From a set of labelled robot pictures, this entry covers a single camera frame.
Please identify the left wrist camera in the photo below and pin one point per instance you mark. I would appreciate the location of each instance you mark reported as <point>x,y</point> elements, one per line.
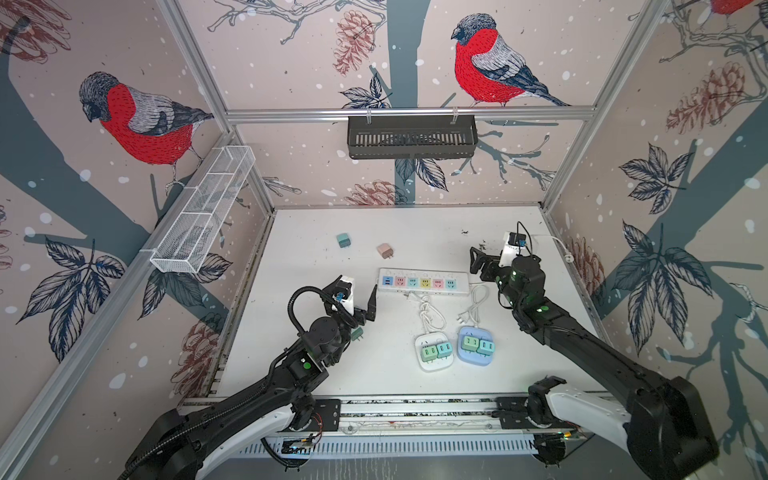
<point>342,291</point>

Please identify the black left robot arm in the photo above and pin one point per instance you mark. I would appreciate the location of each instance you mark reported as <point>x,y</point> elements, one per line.
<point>189,446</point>

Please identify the pink plug adapter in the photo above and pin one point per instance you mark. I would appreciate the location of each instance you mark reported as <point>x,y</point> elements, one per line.
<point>385,251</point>

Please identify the white square socket cube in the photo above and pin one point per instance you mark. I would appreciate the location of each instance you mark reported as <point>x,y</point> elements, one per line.
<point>433,338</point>

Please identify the white mesh wall shelf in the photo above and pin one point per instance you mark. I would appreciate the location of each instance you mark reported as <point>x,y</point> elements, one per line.
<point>193,232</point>

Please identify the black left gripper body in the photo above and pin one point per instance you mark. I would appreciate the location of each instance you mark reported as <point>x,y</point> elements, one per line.
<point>360,317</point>

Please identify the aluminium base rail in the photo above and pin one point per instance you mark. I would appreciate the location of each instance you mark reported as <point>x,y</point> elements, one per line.
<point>420,414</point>

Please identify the teal plug adapter cluster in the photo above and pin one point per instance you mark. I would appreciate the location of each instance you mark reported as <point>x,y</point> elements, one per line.
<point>444,350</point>

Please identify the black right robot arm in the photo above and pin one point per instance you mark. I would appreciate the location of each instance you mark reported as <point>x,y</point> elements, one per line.
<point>660,422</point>

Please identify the white multicolour power strip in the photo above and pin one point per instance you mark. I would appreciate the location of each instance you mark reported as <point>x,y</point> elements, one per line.
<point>423,281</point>

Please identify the blue square socket cube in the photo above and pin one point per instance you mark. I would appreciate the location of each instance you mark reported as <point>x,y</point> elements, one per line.
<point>473,357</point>

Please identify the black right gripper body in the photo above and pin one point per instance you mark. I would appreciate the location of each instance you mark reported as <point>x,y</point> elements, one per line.
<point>496,273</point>

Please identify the green plug adapter low cluster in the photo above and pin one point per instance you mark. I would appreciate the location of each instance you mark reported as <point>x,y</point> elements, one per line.
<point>357,333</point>

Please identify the black wire basket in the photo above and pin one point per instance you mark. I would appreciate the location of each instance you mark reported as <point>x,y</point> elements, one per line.
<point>412,137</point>

